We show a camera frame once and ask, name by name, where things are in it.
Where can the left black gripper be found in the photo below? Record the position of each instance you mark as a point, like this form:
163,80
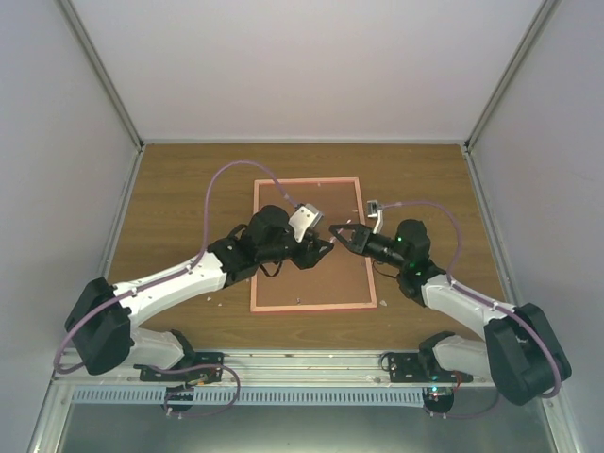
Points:
310,252

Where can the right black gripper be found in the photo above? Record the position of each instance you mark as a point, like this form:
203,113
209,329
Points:
359,242

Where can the pink photo frame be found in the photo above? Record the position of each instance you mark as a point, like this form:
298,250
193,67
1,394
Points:
341,280

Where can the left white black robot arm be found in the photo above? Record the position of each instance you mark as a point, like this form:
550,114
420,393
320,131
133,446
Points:
106,324

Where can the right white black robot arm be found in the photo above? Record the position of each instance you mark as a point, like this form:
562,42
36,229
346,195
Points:
516,348

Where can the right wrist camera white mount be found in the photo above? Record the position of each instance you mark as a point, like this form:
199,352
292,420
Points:
375,211

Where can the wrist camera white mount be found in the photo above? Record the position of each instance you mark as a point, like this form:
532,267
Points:
304,221
375,211

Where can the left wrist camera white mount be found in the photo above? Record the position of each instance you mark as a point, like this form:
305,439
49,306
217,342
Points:
304,221

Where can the aluminium front rail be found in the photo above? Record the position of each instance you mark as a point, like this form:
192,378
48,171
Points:
267,368

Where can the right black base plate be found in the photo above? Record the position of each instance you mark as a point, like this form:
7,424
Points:
417,367

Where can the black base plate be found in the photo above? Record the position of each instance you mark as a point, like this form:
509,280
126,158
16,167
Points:
203,367
417,367

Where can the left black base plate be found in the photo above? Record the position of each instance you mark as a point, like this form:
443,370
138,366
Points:
203,367

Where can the grey slotted cable duct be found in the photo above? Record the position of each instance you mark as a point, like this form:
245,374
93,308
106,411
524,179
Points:
252,396

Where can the right aluminium corner post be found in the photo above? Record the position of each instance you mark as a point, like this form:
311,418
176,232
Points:
535,29

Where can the aluminium corner post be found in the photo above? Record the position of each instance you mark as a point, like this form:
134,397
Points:
535,29
82,36

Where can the left aluminium corner post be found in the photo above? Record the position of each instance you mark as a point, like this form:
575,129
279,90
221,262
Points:
82,36

